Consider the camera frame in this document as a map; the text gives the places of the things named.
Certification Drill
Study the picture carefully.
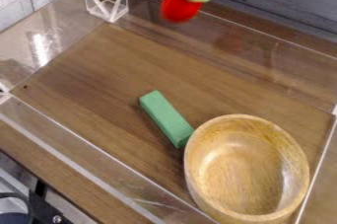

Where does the black cable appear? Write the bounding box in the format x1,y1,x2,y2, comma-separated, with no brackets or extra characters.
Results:
0,191,38,224

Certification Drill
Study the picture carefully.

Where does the clear acrylic corner bracket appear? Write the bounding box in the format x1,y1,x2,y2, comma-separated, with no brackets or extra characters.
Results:
84,0,129,23

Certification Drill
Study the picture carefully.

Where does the green rectangular block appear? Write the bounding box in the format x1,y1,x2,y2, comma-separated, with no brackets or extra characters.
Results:
139,90,193,148

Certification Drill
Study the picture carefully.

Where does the black clamp mount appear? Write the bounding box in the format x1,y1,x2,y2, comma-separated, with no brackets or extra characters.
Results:
30,181,74,224

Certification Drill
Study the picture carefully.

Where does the clear acrylic barrier wall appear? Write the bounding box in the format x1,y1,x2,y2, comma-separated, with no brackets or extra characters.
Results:
0,0,337,224

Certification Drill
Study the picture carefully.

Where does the red plush strawberry toy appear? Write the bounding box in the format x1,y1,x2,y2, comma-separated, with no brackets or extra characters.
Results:
161,0,211,23

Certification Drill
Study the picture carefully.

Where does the wooden bowl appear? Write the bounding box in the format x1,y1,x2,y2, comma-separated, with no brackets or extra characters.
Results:
184,114,309,224

